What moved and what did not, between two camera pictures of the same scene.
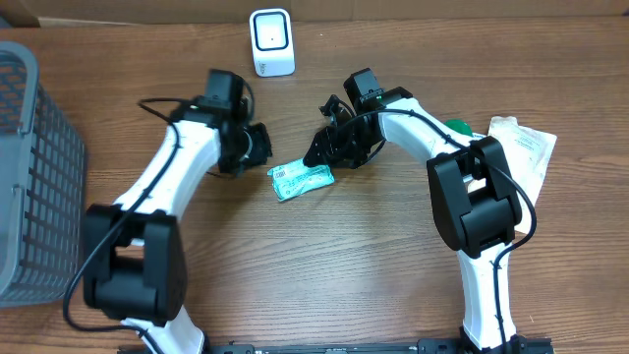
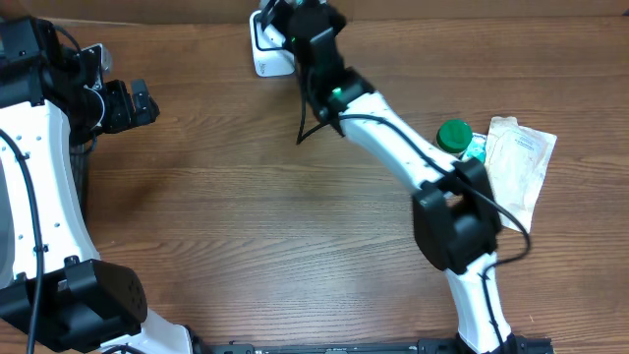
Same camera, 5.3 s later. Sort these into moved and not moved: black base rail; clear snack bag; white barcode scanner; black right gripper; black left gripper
Moved: black right gripper; black left gripper
Not moved: clear snack bag; white barcode scanner; black base rail
